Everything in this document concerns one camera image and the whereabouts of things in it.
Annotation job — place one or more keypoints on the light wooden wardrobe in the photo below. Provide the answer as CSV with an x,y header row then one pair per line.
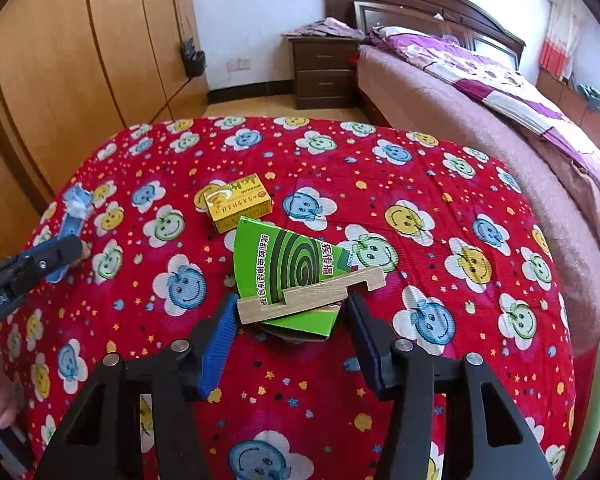
x,y
105,60

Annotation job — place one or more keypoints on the bed with pink sheet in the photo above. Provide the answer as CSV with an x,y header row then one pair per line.
x,y
480,125

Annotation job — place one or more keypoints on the red smiley printed cloth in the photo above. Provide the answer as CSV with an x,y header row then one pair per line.
x,y
330,410

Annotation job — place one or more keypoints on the black hanging bag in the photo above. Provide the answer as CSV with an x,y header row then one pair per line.
x,y
193,60

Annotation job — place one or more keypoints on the wooden window cabinet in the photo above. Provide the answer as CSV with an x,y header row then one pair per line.
x,y
560,95

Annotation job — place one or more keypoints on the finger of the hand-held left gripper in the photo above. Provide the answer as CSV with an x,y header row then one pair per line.
x,y
50,257

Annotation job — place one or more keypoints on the dark wooden headboard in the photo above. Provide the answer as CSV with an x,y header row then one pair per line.
x,y
430,5

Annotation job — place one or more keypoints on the red and white curtain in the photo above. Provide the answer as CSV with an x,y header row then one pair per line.
x,y
557,40

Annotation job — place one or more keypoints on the wooden phone stand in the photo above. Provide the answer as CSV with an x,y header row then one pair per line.
x,y
280,305

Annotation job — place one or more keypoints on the striped cloth pile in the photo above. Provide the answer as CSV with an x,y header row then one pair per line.
x,y
325,27

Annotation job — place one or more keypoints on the blue plastic wrapper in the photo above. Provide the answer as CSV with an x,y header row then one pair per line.
x,y
72,210

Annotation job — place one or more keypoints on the green cardboard box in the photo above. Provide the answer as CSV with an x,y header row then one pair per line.
x,y
280,260

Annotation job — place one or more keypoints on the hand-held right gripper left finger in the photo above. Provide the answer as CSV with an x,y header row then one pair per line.
x,y
217,345

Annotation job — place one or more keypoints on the white wall socket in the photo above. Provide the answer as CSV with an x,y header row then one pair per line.
x,y
238,64

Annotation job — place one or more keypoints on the dark wooden nightstand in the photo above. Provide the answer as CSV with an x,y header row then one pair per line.
x,y
325,75

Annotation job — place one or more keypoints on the yellow cardboard box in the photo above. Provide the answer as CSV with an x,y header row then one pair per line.
x,y
237,205

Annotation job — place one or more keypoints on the dark clothes pile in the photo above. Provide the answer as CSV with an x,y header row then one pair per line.
x,y
594,100

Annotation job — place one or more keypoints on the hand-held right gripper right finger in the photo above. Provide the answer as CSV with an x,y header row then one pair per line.
x,y
367,345

